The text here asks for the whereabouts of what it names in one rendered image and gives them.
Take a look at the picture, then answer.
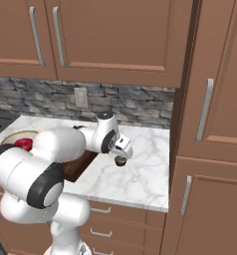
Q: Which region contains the brown low cupboard door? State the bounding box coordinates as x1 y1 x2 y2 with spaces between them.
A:
159 155 237 255

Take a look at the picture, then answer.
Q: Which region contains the wide brown wall cupboard door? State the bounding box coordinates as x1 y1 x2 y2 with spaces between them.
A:
44 0 195 89

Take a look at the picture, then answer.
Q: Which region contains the long silver cupboard handle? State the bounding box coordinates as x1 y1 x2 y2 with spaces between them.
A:
194 78 215 142

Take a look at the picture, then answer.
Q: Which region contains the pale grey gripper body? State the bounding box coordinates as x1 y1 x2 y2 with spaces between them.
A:
110 146 134 161

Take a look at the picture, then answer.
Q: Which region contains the silver drawer handle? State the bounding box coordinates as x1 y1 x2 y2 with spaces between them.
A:
90 206 113 214
92 247 115 255
90 227 114 239

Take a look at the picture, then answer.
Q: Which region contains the dark chocolate cupcake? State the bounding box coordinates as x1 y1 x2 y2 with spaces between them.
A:
114 156 128 168

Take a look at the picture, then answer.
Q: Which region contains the tall brown cupboard door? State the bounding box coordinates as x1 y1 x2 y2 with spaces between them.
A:
175 0 237 164

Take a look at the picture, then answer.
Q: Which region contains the short silver cupboard handle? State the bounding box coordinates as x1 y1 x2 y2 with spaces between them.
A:
179 174 193 216

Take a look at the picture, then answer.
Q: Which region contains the brown wooden tray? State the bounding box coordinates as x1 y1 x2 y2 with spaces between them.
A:
62 148 99 183

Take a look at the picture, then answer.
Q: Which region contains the brown drawer front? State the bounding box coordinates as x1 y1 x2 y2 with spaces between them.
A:
79 222 147 251
88 199 148 231
86 242 145 255

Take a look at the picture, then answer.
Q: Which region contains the tan bowl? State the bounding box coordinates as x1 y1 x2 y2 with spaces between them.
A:
0 129 41 147

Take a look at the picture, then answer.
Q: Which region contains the red donut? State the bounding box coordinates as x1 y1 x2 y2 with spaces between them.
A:
13 137 35 152

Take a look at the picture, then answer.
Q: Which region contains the grey wall outlet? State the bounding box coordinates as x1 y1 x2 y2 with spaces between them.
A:
74 87 90 109

